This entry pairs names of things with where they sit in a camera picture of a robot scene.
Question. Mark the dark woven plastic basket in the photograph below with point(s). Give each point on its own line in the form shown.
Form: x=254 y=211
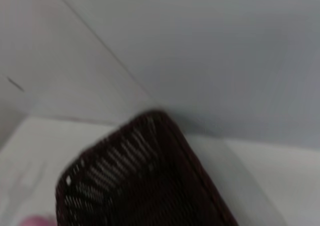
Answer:
x=155 y=176

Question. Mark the pink ball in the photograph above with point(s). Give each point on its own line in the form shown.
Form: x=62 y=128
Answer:
x=37 y=220

